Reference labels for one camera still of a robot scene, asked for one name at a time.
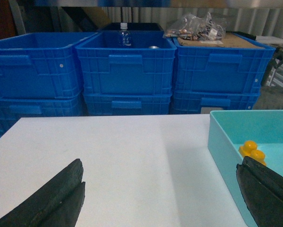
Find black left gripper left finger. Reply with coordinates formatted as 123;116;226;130
0;158;86;227

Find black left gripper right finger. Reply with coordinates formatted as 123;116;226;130
236;156;283;227

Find yellow two-stud block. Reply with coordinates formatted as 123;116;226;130
239;140;266;166

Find teal plastic bin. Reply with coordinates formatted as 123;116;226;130
208;110;283;227

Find blue crate lower middle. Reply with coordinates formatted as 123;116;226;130
84;94;172;116

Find blue crate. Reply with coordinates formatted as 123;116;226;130
0;32;95;99
169;91;260;114
0;93;87;137
84;94;172;116
173;38;275;94
76;32;177;96

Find blue crate lower left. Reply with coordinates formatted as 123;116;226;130
0;93;87;137

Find grey scissor expanding conveyor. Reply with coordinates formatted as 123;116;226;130
265;47;283;77

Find blue crate lower right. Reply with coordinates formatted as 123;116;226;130
169;91;260;114

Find blue crate upper left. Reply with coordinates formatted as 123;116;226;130
0;32;95;99

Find blue crate upper right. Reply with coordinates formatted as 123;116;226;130
173;38;275;94

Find black tray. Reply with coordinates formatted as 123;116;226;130
227;31;256;41

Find brown cardboard sheet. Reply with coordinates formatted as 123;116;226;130
177;33;263;48

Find blue crate upper middle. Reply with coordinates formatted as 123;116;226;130
76;32;177;96

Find clear water bottle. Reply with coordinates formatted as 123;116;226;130
118;23;132;48

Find clear plastic bag of parts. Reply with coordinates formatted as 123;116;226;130
163;12;228;42

